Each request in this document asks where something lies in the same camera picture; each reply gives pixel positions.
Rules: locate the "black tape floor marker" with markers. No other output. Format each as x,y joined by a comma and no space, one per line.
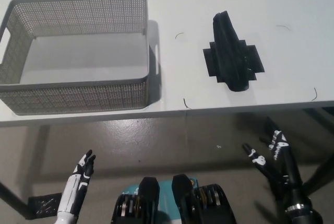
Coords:
43,205

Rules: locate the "black tape cross marker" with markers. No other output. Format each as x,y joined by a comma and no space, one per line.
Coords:
257,63

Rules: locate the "black cloth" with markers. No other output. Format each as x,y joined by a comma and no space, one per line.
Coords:
229,54

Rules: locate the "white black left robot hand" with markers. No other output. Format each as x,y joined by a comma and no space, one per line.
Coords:
73,184

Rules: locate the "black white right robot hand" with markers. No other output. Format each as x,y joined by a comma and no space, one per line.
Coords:
285,166

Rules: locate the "black teal robot torso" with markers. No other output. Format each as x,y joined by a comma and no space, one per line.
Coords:
180,203

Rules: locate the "grey perforated plastic basket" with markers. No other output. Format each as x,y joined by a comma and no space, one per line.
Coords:
78,96

